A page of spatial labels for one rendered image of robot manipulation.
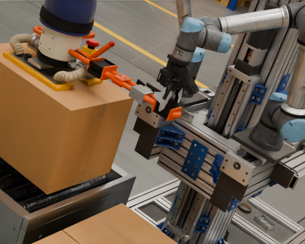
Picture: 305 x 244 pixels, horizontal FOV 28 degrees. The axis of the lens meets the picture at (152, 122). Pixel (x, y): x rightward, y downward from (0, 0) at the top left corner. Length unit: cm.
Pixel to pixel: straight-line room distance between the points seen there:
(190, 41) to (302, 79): 48
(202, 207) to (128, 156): 145
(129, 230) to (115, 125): 46
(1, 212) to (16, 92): 49
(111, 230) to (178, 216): 58
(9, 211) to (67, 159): 31
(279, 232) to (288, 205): 84
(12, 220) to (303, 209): 269
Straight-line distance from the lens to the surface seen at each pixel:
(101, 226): 263
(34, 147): 255
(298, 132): 248
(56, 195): 274
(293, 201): 473
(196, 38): 221
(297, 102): 244
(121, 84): 240
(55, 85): 249
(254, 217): 380
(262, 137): 262
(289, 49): 277
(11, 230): 253
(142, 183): 412
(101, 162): 273
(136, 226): 270
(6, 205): 251
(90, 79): 265
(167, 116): 229
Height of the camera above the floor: 204
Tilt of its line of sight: 24 degrees down
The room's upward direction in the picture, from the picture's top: 20 degrees clockwise
